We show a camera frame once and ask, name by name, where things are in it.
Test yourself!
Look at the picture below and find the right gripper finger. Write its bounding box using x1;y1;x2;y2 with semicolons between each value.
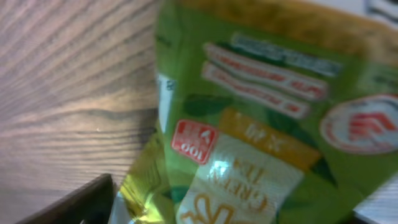
17;174;114;224

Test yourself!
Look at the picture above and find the green tea packet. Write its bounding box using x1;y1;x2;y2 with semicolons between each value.
109;0;397;224

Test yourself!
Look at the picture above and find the white barcode scanner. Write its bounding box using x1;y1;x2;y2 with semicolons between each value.
311;0;397;29

